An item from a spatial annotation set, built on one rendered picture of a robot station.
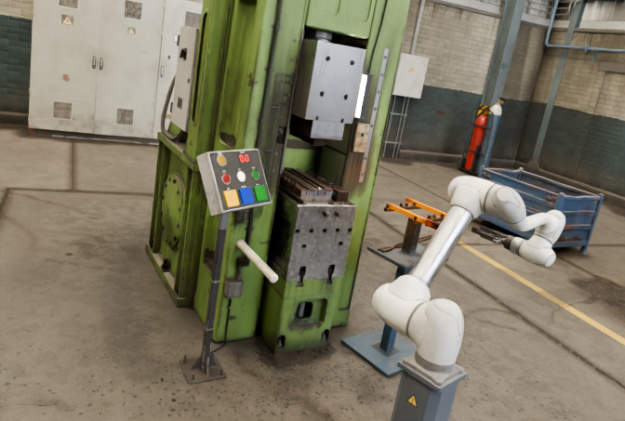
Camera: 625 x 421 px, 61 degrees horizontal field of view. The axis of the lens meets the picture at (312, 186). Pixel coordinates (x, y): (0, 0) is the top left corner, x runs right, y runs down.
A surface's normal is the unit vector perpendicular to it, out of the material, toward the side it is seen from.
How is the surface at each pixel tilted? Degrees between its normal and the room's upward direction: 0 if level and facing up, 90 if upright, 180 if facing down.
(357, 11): 90
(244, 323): 90
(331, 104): 90
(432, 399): 90
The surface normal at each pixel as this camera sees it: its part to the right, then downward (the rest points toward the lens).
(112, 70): 0.43, 0.29
